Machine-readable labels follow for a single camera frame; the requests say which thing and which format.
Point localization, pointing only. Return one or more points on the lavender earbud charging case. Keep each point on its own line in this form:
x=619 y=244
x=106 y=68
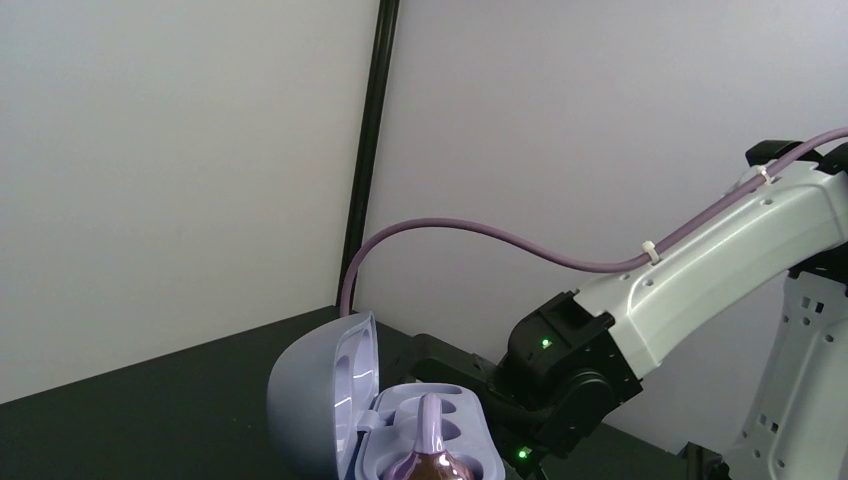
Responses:
x=328 y=417

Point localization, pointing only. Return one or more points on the purple earbud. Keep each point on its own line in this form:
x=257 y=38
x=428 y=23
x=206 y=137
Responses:
x=429 y=458

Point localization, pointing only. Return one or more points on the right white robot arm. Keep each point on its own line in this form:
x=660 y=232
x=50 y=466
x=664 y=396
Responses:
x=584 y=353

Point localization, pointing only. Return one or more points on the rear black enclosure post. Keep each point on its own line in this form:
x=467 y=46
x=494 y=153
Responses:
x=386 y=22

